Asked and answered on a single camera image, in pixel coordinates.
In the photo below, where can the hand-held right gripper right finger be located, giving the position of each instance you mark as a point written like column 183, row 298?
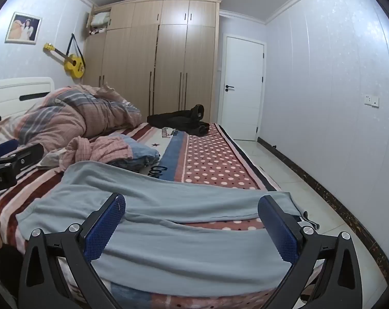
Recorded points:
column 278, row 228

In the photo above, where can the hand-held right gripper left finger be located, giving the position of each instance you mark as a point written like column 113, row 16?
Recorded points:
column 104, row 225

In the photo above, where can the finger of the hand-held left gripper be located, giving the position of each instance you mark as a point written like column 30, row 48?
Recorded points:
column 23, row 156
column 3, row 147

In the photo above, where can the light blue pants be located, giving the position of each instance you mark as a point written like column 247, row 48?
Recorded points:
column 181, row 247

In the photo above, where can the pink grey plaid quilt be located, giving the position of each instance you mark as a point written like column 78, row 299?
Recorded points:
column 69, row 116

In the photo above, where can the white bed headboard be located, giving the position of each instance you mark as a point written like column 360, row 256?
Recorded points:
column 11, row 87

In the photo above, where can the pink plaid garment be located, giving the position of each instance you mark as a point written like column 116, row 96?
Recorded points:
column 94, row 153

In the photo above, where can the striped dotted bed sheet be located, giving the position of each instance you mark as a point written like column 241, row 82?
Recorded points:
column 210, row 157

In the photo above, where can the yellow guitar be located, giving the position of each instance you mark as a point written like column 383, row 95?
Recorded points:
column 73, row 66

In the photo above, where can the black garment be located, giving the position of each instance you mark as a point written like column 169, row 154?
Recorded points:
column 181, row 120

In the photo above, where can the white door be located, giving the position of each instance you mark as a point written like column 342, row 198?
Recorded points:
column 242, row 103

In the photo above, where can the folded bedding in wardrobe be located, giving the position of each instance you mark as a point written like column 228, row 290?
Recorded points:
column 99, row 21

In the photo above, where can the beige wooden wardrobe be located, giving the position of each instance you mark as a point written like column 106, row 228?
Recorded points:
column 168, row 64

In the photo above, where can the framed wall photo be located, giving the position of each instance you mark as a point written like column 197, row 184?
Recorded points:
column 23, row 28

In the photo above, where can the white wall socket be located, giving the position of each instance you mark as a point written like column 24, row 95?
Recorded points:
column 371, row 100

